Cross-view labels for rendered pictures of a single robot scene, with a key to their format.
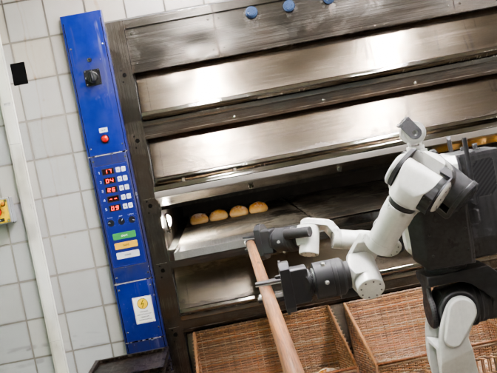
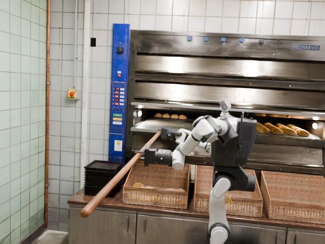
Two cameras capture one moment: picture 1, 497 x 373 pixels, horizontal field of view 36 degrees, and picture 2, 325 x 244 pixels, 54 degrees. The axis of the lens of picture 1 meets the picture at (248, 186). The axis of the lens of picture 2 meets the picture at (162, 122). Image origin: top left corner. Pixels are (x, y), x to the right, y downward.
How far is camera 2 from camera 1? 0.42 m
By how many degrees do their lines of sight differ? 10
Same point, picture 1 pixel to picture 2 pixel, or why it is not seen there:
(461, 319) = (223, 187)
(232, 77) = (175, 63)
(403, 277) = not seen: hidden behind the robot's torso
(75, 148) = (107, 76)
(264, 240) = (164, 132)
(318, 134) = (204, 95)
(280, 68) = (195, 64)
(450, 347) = (215, 197)
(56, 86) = (106, 50)
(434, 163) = (214, 123)
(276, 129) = (187, 88)
